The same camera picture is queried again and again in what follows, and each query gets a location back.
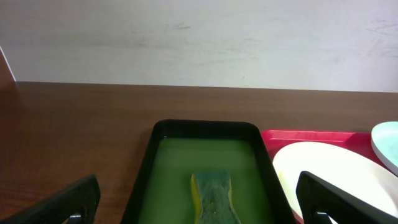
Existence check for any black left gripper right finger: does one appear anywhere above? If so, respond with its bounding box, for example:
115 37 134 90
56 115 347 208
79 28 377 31
296 171 397 224

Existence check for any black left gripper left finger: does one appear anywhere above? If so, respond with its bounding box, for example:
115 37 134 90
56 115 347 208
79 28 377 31
1 175 101 224

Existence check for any white plate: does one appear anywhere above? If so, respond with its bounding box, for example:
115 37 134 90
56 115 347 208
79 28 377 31
272 142 397 223

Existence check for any yellow green sponge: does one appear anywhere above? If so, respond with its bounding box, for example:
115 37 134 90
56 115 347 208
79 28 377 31
190 170 241 224

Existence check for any red plastic tray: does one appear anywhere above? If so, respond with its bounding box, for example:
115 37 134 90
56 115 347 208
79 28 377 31
261 129 388 170

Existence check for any black tray with green water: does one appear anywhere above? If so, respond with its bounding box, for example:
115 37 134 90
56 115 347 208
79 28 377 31
122 119 295 223

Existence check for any light blue plate far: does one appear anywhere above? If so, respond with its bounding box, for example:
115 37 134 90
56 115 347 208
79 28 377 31
371 121 397 175

